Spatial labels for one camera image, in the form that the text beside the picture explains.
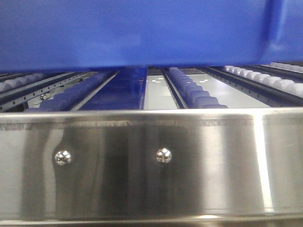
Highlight rail screw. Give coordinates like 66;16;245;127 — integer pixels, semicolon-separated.
156;148;172;163
54;150;72;166

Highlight right rail screw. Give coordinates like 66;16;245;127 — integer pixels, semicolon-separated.
156;148;172;163

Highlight left rail screw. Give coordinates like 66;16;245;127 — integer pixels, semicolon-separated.
54;150;72;166

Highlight white roller track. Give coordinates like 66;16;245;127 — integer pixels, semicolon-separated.
25;71;114;113
200;66;303;107
164;67;228;109

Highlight left white roller track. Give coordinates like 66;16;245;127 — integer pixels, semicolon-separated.
25;71;114;113

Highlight middle white roller track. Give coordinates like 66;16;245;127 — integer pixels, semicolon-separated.
164;67;228;109

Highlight large blue plastic bin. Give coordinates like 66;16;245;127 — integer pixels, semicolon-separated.
0;0;303;72

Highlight steel front rack rail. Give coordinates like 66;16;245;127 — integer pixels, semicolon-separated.
0;108;303;227

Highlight right white roller track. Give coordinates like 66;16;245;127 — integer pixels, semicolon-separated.
200;66;303;107

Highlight far right roller track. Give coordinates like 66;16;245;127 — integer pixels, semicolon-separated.
260;62;303;75

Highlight far left roller track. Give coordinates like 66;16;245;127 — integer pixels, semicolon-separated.
0;72;84;113

